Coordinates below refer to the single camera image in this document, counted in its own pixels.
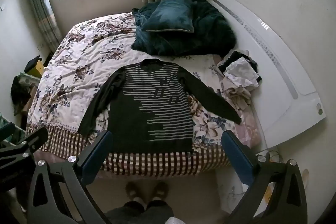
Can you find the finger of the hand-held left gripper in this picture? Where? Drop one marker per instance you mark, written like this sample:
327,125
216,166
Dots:
31,142

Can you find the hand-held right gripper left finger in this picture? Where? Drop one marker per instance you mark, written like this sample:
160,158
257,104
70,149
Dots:
97,153

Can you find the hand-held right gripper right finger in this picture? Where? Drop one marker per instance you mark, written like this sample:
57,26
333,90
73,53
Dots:
237,158

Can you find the dark striped sweater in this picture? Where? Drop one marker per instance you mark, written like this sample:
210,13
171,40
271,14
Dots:
136,119

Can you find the person's left slipper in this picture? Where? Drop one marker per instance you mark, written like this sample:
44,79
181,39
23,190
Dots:
134,190

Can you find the person's slipper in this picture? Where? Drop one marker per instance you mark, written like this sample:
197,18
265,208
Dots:
134,190
160,190

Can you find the dark cloth on nightstand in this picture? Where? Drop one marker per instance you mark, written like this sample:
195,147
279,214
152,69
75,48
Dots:
19,90

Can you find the beige crumpled cloth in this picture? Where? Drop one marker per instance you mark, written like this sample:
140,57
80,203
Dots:
236,95

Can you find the yellow box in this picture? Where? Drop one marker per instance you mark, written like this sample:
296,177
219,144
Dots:
36,69

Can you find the person's right slipper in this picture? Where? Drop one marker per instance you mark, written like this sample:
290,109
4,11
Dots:
160,190

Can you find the person's dark trousers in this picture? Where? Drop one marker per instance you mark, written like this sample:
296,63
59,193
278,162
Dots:
139,213

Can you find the white headboard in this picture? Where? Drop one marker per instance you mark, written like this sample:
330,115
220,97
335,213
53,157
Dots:
275,82

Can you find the white crumpled cloth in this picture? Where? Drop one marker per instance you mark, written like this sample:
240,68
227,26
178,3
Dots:
241,71

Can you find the black crumpled cloth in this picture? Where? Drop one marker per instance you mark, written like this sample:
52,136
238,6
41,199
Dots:
253,62

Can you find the dark teal plush blanket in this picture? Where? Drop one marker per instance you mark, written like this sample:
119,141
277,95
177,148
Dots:
210,35

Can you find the narrow green curtain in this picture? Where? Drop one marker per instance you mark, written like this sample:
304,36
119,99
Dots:
39,8

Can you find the dark teal pillow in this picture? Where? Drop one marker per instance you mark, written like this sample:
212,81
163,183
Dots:
168,16

